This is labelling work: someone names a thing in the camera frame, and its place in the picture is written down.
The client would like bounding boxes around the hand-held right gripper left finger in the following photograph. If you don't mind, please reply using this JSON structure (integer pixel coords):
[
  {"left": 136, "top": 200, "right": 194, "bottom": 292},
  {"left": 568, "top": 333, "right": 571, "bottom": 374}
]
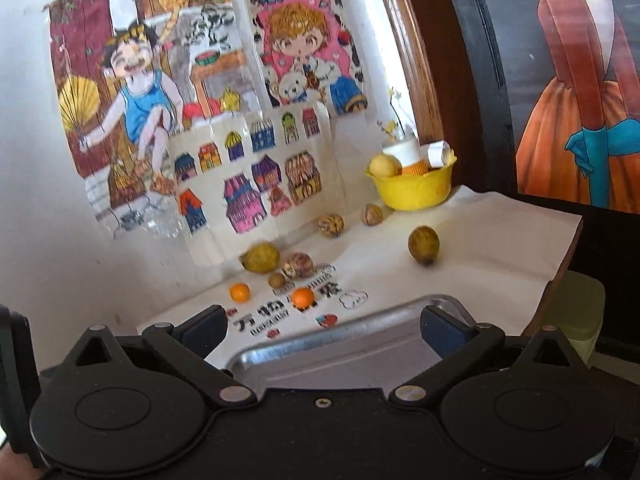
[{"left": 62, "top": 305, "right": 258, "bottom": 408}]

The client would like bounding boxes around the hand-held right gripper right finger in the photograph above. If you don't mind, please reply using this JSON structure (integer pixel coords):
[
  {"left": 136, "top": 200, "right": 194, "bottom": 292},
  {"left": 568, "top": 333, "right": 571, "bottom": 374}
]
[{"left": 387, "top": 304, "right": 587, "bottom": 408}]

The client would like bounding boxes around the yellow-green oval fruit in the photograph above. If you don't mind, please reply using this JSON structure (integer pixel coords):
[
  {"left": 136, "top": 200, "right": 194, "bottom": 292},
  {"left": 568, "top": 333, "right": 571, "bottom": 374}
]
[{"left": 407, "top": 226, "right": 441, "bottom": 267}]

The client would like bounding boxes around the spotted pink fruit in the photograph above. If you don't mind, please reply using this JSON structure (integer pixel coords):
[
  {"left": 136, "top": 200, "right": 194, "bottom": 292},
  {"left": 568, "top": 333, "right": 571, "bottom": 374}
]
[{"left": 281, "top": 253, "right": 315, "bottom": 281}]

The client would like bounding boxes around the metal tray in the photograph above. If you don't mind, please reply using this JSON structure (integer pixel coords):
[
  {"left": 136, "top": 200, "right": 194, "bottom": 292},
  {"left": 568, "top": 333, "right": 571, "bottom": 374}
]
[{"left": 222, "top": 294, "right": 507, "bottom": 392}]

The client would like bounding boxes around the yellow plastic bowl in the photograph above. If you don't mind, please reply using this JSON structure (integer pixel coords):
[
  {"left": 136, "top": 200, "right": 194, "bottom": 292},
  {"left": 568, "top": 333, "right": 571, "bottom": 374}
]
[{"left": 364, "top": 152, "right": 459, "bottom": 212}]

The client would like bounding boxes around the printed white cloth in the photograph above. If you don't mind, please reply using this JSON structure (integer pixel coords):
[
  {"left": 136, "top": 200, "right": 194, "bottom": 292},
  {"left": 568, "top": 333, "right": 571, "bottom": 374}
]
[{"left": 137, "top": 184, "right": 584, "bottom": 376}]

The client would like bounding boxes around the large yellow guava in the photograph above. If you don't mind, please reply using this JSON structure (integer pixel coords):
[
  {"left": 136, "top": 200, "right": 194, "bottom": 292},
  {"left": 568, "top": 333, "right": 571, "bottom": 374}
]
[{"left": 241, "top": 242, "right": 281, "bottom": 275}]

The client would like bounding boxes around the pale green container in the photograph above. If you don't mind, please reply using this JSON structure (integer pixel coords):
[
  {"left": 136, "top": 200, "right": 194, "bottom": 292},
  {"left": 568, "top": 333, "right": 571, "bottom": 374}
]
[{"left": 540, "top": 270, "right": 607, "bottom": 367}]

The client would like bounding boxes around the coloured houses drawing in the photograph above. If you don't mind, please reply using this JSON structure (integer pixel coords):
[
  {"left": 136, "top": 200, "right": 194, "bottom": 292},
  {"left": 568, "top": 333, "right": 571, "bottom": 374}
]
[{"left": 166, "top": 101, "right": 347, "bottom": 269}]

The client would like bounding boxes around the small striped melon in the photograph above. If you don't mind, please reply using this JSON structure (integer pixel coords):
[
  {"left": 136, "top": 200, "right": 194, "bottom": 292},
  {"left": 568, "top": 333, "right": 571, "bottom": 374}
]
[{"left": 318, "top": 213, "right": 346, "bottom": 237}]

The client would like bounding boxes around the round yellow fruit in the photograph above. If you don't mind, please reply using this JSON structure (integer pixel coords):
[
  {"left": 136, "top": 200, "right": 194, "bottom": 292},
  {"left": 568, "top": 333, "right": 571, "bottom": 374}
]
[{"left": 369, "top": 154, "right": 404, "bottom": 179}]

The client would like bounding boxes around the white paper roll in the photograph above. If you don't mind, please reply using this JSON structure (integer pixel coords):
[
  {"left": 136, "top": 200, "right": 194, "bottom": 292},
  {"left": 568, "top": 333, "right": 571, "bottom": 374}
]
[{"left": 427, "top": 142, "right": 454, "bottom": 167}]

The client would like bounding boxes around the white jar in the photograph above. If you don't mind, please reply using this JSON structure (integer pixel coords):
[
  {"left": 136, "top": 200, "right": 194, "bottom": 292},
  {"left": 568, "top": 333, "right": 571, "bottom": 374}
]
[{"left": 382, "top": 135, "right": 422, "bottom": 166}]

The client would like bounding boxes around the child with fan drawing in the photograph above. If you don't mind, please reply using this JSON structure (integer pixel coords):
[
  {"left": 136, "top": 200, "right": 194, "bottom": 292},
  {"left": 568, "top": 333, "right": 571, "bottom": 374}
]
[{"left": 42, "top": 0, "right": 257, "bottom": 242}]

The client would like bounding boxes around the black panel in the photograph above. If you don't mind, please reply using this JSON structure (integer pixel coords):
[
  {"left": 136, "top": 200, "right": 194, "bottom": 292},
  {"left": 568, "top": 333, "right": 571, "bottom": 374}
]
[{"left": 436, "top": 0, "right": 523, "bottom": 192}]

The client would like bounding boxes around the orange dress figure poster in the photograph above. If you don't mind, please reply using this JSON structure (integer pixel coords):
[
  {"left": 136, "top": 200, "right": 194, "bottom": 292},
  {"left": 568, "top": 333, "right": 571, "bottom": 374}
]
[{"left": 474, "top": 0, "right": 640, "bottom": 214}]

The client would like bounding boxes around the pink cartoon child drawing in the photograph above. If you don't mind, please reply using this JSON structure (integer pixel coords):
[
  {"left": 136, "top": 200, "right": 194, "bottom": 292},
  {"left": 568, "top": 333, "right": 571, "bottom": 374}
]
[{"left": 244, "top": 0, "right": 375, "bottom": 120}]

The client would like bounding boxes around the brown wooden frame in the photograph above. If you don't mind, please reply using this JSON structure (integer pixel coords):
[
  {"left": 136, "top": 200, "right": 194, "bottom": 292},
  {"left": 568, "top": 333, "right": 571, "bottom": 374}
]
[{"left": 369, "top": 0, "right": 452, "bottom": 147}]

